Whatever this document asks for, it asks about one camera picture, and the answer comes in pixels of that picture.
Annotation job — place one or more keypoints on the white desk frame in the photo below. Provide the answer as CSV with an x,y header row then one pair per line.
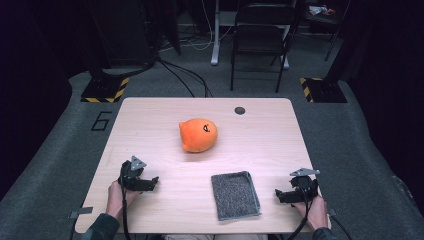
x,y
215,50

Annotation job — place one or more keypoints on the black striped-edge stand base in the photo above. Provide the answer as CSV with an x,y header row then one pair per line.
x,y
326,91
101,90

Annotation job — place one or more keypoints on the white and orange small object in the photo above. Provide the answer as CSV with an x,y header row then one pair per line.
x,y
316,10

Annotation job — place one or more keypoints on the person's left hand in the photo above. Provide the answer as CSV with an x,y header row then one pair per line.
x,y
115,201

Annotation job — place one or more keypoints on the orange plush toy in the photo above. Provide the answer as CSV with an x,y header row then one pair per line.
x,y
196,135

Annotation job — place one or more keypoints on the gray tape tab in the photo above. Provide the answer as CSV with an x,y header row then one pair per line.
x,y
81,211
332,212

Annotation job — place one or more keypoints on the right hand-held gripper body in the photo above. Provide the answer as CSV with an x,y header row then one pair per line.
x,y
305,188

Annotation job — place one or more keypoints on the person's right hand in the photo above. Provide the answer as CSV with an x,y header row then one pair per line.
x,y
318,215

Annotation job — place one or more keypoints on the gray fluffy cloth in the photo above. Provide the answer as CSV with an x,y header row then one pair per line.
x,y
235,195

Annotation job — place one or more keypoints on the black curtain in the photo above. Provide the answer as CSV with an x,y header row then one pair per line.
x,y
393,83
26,83

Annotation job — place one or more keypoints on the dark side table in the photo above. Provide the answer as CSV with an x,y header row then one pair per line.
x,y
328,20

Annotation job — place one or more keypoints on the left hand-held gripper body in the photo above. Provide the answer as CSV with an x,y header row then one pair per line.
x,y
131,176

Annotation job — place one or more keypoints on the dark cabinet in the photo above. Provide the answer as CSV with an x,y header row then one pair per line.
x,y
126,33

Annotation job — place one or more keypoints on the black folding chair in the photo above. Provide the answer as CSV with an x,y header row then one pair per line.
x,y
263,40

